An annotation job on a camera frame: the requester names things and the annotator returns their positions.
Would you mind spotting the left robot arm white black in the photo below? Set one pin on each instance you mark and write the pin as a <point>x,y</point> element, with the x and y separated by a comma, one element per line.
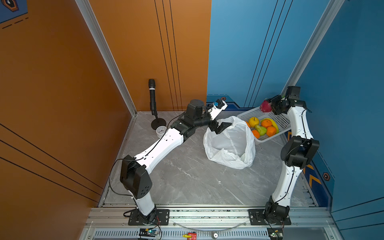
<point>135,171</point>

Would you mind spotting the green circuit board left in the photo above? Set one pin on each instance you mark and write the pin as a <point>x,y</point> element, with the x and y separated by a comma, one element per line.
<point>149,234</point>

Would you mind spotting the black microphone on stand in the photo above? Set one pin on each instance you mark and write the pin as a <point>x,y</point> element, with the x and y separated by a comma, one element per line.
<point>157,122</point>

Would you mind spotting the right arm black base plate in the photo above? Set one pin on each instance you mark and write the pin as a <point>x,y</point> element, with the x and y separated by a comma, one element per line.
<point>258,217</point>

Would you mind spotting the red dragon fruit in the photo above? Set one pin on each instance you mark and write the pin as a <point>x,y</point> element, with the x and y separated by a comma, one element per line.
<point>265,106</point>

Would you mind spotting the circuit board right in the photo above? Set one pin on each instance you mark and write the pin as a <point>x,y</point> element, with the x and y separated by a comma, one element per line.
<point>275,234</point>

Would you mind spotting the yellow banana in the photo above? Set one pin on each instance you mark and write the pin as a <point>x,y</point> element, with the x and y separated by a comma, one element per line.
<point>274,125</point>

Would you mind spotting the orange fruit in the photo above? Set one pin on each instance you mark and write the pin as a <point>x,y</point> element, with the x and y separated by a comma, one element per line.
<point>266,123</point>
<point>271,131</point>
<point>256,134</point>

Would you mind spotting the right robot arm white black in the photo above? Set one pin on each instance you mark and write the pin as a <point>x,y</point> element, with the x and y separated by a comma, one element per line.
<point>296,154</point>

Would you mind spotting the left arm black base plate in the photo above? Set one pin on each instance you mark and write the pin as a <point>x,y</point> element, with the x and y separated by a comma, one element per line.
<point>156,217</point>

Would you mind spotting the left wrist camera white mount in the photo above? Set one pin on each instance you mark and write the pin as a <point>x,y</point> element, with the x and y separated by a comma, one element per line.
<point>216,108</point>

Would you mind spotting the white plastic basket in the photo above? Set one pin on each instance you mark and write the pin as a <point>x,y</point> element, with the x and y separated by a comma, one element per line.
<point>281,120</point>

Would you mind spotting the green pear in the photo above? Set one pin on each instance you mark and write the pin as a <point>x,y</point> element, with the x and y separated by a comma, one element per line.
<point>261,130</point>

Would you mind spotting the white plastic bag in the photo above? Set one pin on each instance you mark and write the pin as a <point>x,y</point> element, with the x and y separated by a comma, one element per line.
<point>234,147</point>

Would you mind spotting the round white gauge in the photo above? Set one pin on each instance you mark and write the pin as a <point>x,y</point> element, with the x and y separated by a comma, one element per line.
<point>160,131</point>

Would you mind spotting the yellow apple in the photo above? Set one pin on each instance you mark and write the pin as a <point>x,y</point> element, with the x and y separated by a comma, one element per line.
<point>253,122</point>

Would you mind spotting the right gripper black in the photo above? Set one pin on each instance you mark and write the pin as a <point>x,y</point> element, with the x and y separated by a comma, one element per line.
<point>273,100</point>

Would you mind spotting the aluminium front rail frame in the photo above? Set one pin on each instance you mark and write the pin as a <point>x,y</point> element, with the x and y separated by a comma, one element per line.
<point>210,223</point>

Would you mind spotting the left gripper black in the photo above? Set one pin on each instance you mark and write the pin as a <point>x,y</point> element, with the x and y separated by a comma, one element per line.
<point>218,128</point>

